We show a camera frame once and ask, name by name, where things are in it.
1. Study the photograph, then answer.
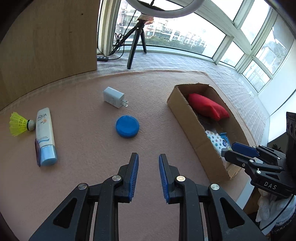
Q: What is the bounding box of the patterned tissue pack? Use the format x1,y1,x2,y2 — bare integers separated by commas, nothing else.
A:
205,130,232,155

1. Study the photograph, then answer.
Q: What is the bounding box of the red fabric pouch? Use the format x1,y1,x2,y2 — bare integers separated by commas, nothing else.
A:
188,93,230,121

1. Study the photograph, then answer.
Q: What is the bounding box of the white Aqua sunscreen tube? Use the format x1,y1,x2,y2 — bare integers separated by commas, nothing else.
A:
35,108,58,167

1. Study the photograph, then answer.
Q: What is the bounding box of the blue round lid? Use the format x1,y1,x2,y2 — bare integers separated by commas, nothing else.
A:
115,115,139,138

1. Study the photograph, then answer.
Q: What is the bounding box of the yellow plastic shuttlecock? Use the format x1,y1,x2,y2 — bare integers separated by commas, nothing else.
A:
9,112,36,137

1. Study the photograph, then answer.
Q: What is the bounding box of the white USB wall charger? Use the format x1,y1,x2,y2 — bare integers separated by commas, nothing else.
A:
103,87,128,108

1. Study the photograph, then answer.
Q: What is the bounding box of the dark grey card tag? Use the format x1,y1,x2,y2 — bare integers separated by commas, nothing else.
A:
199,116,218,133

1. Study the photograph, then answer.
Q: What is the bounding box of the white gloved right hand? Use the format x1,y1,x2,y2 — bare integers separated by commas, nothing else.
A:
255,189,295,235

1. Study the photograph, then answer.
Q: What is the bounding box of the cardboard box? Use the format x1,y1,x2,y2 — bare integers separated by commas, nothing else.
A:
167,83,255,183

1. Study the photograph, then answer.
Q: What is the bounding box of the black tripod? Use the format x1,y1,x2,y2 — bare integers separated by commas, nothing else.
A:
108,13,147,70

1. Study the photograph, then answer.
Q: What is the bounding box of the large wooden board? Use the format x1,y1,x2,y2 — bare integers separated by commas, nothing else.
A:
1,1,100,108

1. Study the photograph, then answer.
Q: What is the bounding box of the black camera box right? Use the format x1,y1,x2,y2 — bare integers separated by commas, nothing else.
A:
286,111,296,169

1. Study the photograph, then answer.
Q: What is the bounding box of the purple hair tie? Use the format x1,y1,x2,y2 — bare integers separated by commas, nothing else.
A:
34,138,42,167

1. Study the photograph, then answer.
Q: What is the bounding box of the black inline cable switch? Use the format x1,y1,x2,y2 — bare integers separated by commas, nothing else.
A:
97,56,109,62

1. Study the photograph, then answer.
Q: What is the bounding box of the white ring light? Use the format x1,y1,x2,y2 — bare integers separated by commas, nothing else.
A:
124,0,206,19

